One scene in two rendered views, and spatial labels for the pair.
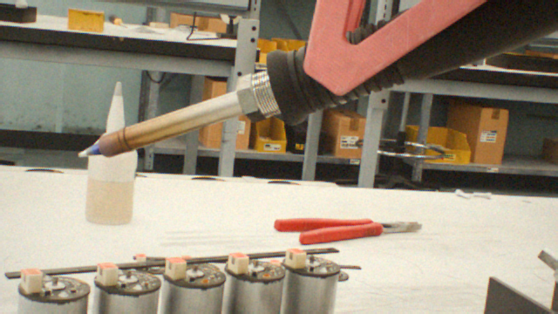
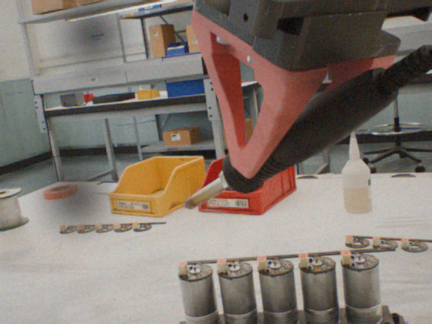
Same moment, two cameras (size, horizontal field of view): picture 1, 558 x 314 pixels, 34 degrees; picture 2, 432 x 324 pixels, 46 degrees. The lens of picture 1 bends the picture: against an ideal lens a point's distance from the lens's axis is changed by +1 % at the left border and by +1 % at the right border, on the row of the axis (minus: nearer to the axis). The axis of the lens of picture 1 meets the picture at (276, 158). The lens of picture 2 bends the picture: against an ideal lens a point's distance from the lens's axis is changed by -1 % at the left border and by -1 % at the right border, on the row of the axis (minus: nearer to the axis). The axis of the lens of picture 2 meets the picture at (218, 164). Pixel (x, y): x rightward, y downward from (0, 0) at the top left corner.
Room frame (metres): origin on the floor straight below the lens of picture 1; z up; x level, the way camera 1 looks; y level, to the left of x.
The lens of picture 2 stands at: (0.08, -0.17, 0.96)
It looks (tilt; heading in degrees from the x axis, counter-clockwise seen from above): 12 degrees down; 43
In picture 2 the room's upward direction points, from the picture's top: 8 degrees counter-clockwise
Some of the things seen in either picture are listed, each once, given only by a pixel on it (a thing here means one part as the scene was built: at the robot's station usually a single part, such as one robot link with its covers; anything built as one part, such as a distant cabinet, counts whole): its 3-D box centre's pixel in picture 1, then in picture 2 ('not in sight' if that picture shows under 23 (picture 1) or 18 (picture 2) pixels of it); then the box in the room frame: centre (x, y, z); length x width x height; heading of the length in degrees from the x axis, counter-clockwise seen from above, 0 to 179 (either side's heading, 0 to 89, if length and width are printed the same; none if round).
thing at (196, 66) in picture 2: not in sight; (113, 79); (2.04, 2.43, 0.90); 1.30 x 0.06 x 0.12; 106
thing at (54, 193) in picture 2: not in sight; (60, 191); (0.54, 0.65, 0.76); 0.06 x 0.06 x 0.01
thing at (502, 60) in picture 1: (527, 63); not in sight; (3.17, -0.83, 0.77); 0.24 x 0.16 x 0.04; 105
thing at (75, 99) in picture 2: not in sight; (72, 99); (2.05, 2.94, 0.80); 0.15 x 0.12 x 0.10; 36
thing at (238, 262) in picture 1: (240, 262); (305, 260); (0.35, 0.01, 0.82); 0.01 x 0.01 x 0.01; 33
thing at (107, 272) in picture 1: (109, 273); (223, 265); (0.32, 0.06, 0.82); 0.01 x 0.01 x 0.01; 33
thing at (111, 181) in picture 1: (113, 151); (355, 170); (0.63, 0.12, 0.80); 0.03 x 0.03 x 0.10
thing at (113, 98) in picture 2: not in sight; (113, 98); (2.15, 2.62, 0.77); 0.24 x 0.16 x 0.04; 102
